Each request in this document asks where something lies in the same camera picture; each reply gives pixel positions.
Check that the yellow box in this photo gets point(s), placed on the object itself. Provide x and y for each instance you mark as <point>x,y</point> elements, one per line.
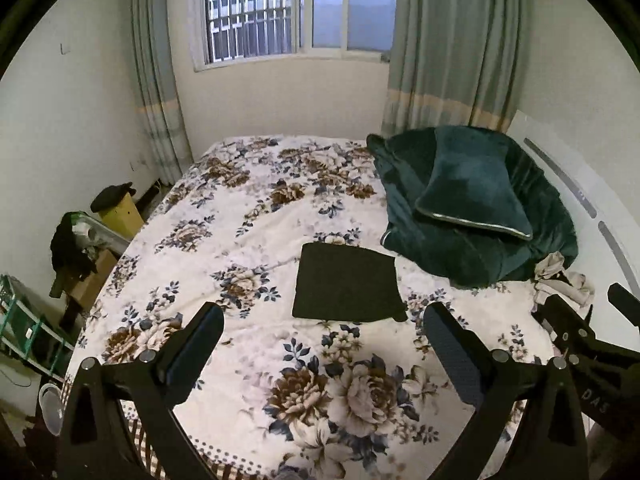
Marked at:
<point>125,215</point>

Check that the white bed headboard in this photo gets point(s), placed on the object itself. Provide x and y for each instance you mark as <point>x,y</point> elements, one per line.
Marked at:
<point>600,185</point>

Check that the brown cardboard box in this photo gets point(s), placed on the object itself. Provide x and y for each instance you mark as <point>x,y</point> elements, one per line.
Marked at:
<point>95,280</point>

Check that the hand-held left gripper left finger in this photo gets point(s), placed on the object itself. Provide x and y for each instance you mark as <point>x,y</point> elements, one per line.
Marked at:
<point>192,355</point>

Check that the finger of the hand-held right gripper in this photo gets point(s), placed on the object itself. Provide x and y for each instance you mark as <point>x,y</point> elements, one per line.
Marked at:
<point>570,325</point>
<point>625,300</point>

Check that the black hanging garment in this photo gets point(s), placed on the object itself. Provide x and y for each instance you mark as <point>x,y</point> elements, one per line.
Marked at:
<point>70,255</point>

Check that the dark green plush pillow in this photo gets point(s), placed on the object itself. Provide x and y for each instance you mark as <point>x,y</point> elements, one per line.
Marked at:
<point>475,190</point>

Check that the dark green plush blanket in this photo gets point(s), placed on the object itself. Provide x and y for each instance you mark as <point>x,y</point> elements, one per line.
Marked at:
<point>460,260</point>

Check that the clear plastic bowl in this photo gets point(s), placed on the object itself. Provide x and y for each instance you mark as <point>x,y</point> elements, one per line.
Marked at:
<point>51,407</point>

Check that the beige crumpled garment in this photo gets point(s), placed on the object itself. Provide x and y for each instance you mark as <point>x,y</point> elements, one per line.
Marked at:
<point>560,280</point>

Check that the small wall hook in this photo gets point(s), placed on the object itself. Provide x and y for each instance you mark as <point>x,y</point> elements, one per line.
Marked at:
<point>63,49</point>

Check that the floral bedspread with checked border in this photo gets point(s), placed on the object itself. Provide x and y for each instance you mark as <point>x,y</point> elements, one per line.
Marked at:
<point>240,240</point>

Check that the green metal rack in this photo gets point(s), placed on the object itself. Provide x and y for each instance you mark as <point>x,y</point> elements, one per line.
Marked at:
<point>30,325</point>

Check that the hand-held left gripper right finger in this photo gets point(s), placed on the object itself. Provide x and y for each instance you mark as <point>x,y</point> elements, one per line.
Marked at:
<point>452,355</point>

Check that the clear plastic storage box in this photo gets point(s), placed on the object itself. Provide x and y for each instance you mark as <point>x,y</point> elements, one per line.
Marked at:
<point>102,235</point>

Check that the barred window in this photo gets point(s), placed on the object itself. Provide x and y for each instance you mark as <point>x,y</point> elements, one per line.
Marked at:
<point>280,10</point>

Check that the dark striped sweater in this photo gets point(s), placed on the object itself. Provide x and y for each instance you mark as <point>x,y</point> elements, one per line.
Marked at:
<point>345,282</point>

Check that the green curtain with beige band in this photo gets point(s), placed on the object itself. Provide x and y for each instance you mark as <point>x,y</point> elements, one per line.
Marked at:
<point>450,45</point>
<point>160,85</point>

